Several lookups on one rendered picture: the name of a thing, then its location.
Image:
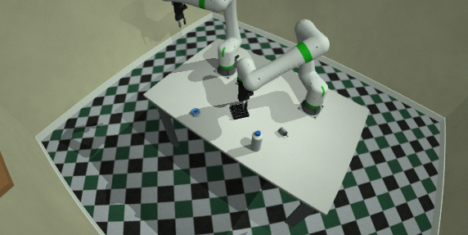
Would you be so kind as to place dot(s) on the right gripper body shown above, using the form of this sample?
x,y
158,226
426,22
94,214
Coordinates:
x,y
178,10

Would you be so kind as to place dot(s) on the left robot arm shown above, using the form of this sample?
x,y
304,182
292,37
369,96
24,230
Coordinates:
x,y
314,45

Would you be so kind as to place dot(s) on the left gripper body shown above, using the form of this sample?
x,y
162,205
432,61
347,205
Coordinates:
x,y
243,94

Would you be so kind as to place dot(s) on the grey bottle with blue cap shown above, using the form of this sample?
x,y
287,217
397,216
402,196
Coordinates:
x,y
256,141

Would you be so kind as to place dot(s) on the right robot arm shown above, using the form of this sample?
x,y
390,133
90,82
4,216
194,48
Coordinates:
x,y
226,50

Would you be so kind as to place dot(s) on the black knob panel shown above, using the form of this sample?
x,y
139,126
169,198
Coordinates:
x,y
238,112

